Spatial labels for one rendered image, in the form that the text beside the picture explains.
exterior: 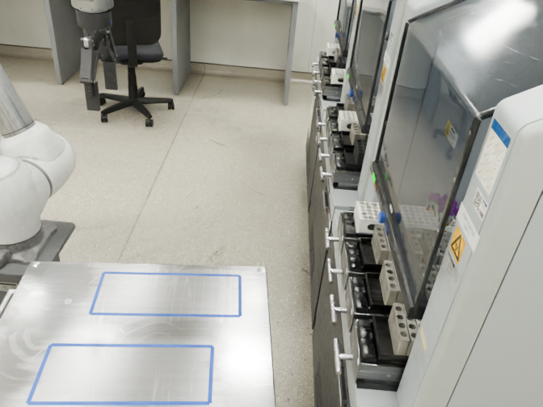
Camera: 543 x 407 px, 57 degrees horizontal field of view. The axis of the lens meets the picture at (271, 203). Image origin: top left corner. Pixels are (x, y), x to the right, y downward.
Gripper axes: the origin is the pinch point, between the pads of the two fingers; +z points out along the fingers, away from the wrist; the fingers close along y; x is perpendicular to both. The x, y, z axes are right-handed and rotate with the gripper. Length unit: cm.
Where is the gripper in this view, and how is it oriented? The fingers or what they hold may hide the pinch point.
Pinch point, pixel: (103, 94)
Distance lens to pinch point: 132.9
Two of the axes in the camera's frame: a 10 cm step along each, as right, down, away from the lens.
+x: 10.0, 0.9, 0.1
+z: -0.8, 8.3, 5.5
